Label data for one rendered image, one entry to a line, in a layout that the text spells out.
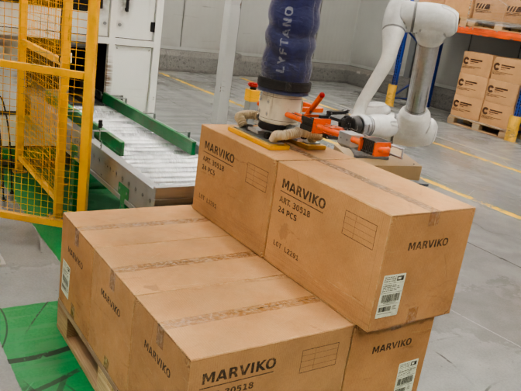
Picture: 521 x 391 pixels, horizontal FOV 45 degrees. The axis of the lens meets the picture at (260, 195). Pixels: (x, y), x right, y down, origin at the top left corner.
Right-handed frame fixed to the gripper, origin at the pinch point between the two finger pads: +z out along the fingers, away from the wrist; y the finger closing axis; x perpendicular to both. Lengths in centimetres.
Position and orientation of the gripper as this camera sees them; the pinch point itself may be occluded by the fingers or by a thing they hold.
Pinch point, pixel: (318, 124)
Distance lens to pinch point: 248.9
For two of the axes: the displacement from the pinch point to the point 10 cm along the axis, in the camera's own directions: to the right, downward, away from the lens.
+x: -5.4, -3.1, 7.8
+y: -1.4, 9.5, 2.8
